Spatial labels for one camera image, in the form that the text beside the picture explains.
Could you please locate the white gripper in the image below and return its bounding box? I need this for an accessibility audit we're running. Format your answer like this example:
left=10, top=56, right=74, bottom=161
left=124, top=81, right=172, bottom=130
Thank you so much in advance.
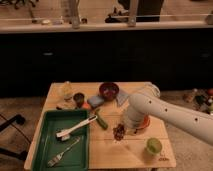
left=122, top=106, right=145, bottom=134

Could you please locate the dark purple grape bunch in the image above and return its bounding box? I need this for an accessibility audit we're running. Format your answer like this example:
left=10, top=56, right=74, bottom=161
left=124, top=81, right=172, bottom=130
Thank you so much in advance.
left=113, top=124, right=125, bottom=141

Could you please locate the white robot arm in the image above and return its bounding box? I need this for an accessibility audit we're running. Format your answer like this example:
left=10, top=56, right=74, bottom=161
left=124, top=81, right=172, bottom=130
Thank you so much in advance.
left=123, top=93, right=213, bottom=146

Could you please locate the orange plate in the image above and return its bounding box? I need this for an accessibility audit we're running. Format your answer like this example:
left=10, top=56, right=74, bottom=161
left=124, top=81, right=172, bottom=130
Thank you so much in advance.
left=138, top=115, right=150, bottom=129

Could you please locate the grey folded cloth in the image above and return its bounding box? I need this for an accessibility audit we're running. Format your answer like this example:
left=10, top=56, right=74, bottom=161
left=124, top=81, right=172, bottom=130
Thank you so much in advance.
left=116, top=89, right=129, bottom=107

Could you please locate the green cup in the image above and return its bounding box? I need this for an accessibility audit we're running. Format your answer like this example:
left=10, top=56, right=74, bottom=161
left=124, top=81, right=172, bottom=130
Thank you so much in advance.
left=146, top=137, right=162, bottom=155

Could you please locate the green cucumber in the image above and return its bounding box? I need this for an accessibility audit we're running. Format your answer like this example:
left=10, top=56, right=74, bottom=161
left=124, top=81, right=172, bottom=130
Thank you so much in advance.
left=95, top=109, right=108, bottom=130

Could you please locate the wooden folding table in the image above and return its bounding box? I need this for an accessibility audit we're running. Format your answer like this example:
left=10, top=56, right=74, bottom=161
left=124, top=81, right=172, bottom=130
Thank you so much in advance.
left=23, top=81, right=177, bottom=171

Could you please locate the dark red bowl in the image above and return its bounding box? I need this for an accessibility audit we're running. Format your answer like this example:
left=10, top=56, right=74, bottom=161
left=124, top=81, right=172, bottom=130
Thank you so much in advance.
left=99, top=82, right=119, bottom=101

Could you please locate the small orange fruit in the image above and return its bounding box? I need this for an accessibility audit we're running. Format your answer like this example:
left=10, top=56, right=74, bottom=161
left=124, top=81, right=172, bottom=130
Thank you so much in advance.
left=82, top=102, right=91, bottom=110

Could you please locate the small dark cup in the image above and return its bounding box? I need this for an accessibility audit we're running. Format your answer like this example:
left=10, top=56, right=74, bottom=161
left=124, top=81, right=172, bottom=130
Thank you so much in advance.
left=73, top=93, right=84, bottom=108

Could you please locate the green plastic tray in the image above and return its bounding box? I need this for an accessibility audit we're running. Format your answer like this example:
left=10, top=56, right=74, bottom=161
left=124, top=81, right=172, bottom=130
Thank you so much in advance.
left=31, top=110, right=90, bottom=171

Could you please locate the white brush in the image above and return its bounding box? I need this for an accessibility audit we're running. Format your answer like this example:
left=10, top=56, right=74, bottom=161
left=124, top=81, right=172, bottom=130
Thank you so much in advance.
left=56, top=115, right=97, bottom=138

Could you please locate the clear plastic bottle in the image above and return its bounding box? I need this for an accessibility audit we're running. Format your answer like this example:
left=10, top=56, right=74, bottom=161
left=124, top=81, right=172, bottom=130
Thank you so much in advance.
left=59, top=81, right=73, bottom=100

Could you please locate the silver fork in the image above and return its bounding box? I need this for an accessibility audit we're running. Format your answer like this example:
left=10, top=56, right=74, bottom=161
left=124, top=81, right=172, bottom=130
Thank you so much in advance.
left=47, top=137, right=81, bottom=167

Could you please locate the black chair base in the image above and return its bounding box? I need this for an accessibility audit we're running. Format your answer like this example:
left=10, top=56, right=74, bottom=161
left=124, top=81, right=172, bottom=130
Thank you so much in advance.
left=0, top=114, right=29, bottom=161

